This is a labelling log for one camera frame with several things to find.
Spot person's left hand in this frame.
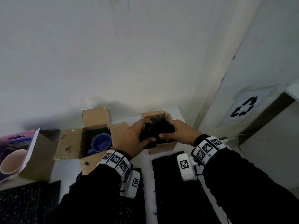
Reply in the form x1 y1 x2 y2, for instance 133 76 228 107
116 119 156 159

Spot person's right hand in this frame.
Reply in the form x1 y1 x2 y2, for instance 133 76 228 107
159 119 203 146

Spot black foam padding piece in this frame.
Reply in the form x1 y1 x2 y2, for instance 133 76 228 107
139 120 176 149

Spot person's right forearm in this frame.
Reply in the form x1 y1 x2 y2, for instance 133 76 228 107
202 147 299 224

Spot person's left forearm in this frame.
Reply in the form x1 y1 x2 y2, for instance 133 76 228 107
42 159 131 224

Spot small cardboard box orange flap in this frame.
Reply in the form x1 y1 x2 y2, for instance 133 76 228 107
142 110 178 155

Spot left wristband with marker tags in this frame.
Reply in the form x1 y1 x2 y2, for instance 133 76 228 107
97 150 134 184

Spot wristband with marker tags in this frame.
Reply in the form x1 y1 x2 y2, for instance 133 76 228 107
191 136 232 165
97 150 134 184

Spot right wristband with marker tags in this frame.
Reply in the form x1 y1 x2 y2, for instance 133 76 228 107
191 136 232 165

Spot blue ceramic mug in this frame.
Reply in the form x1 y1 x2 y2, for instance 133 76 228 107
87 133 112 156

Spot black foam mat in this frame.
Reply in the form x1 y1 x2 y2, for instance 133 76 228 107
116 168 147 224
0 180 62 224
151 151 221 224

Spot open brown cardboard box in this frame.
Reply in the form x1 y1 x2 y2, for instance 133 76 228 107
53 107 129 176

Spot paper sign with recycling symbol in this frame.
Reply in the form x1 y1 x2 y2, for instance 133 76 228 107
219 87 277 127

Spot grey recycling bin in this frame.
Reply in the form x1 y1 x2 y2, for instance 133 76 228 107
237 78 299 193

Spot pink printed mug box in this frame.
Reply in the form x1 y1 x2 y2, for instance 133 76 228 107
0 128 62 184

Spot pink ceramic mug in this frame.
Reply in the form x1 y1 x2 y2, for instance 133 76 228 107
0 149 28 175

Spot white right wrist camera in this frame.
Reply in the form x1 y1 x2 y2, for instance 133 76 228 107
176 153 198 182

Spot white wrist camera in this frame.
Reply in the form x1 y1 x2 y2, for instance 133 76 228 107
176 153 198 182
119 170 141 199

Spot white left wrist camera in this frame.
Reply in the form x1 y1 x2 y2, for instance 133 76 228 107
119 170 141 199

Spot white cable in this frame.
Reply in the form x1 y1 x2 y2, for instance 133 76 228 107
220 135 241 142

